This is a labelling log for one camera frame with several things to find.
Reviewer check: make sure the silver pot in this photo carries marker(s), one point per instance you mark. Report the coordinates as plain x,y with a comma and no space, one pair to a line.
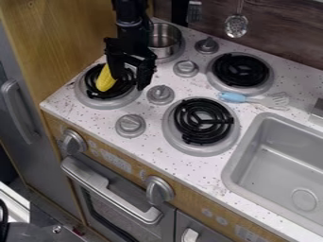
165,39

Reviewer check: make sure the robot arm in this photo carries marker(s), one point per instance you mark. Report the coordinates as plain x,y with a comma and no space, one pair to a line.
128,12

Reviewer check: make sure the toy sink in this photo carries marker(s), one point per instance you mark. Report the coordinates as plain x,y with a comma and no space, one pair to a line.
276,170

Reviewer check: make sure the toy stove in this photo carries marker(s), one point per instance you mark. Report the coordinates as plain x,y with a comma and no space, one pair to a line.
176,97

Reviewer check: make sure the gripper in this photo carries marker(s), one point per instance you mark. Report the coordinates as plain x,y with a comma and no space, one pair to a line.
131,42

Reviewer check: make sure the blue spatula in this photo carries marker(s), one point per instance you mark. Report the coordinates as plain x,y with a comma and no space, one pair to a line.
252,99

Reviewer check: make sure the silver slotted spoon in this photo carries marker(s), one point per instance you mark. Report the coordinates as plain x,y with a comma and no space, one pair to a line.
236,23

